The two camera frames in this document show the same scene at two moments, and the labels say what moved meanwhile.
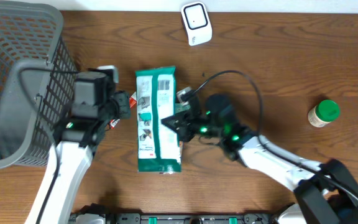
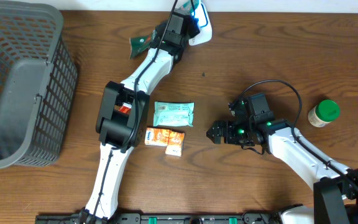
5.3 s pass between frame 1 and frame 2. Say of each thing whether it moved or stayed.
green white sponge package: moved
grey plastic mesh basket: stayed
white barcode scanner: stayed
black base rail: stayed
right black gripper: moved
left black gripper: moved
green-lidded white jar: stayed
